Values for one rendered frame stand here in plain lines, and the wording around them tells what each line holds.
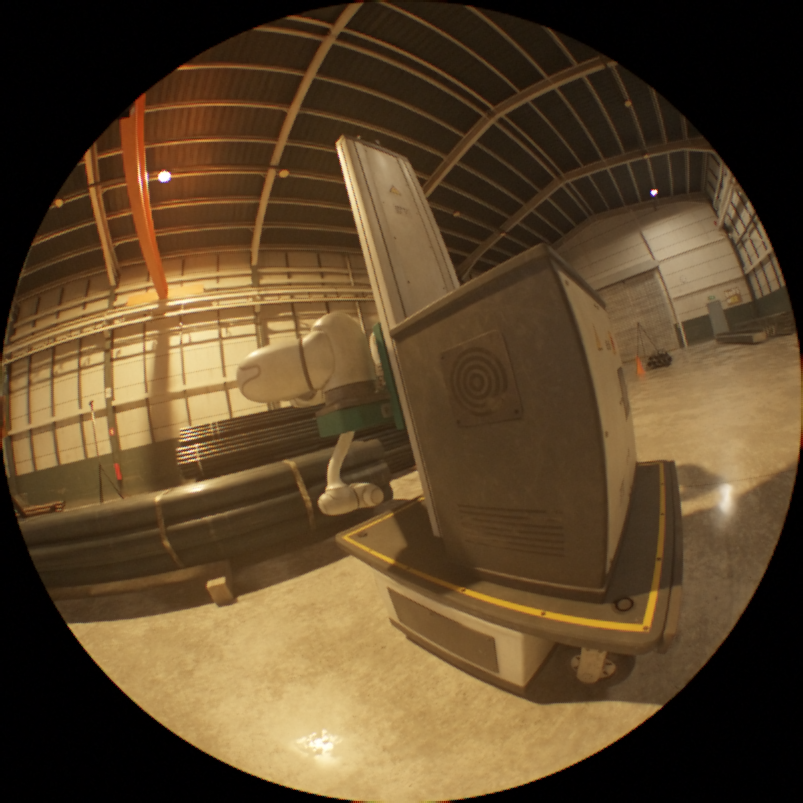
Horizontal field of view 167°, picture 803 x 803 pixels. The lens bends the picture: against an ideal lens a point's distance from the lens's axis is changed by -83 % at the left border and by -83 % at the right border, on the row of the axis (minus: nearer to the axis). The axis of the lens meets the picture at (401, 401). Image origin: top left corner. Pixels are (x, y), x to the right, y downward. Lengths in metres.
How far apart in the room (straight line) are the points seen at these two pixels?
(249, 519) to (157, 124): 9.98
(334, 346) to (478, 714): 0.97
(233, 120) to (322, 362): 9.46
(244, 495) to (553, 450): 1.47
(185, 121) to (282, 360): 9.58
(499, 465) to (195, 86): 9.83
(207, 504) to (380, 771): 1.38
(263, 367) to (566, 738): 1.11
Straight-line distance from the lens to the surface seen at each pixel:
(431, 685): 0.82
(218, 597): 1.50
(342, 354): 0.72
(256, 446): 2.68
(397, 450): 2.99
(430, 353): 0.47
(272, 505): 1.54
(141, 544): 1.69
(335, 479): 1.25
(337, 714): 0.84
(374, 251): 0.81
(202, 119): 9.93
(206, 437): 3.17
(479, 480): 0.46
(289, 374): 0.73
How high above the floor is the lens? 0.68
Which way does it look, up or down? 2 degrees up
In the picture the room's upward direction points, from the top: 14 degrees counter-clockwise
